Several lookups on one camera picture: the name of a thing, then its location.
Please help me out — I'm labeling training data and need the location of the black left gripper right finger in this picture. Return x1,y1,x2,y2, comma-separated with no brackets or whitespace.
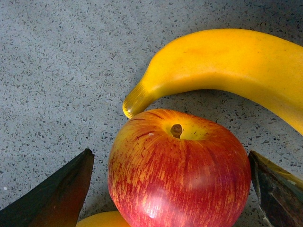
248,151,303,227

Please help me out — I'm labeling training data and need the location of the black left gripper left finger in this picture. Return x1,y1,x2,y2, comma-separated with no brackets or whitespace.
0,148,94,227

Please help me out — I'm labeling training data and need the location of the red yellow apple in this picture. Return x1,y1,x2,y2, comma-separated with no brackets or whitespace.
108,109,251,227

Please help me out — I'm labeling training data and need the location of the yellow banana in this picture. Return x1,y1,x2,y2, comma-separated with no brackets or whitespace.
122,29,303,132
76,211,130,227

